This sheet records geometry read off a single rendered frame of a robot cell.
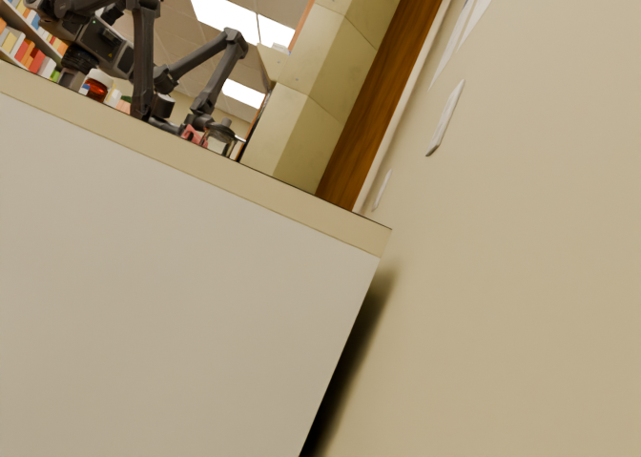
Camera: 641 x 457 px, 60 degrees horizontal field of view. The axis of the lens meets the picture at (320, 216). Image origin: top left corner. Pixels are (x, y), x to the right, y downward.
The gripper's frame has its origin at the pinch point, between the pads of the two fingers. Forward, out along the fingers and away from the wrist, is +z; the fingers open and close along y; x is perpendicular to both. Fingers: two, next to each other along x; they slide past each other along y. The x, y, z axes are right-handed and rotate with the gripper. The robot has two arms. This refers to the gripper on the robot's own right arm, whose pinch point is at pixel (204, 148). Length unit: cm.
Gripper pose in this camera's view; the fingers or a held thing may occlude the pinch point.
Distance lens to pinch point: 187.4
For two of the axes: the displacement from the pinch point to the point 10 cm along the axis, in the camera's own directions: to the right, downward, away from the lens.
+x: -4.2, 8.9, -1.9
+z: 9.0, 4.3, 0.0
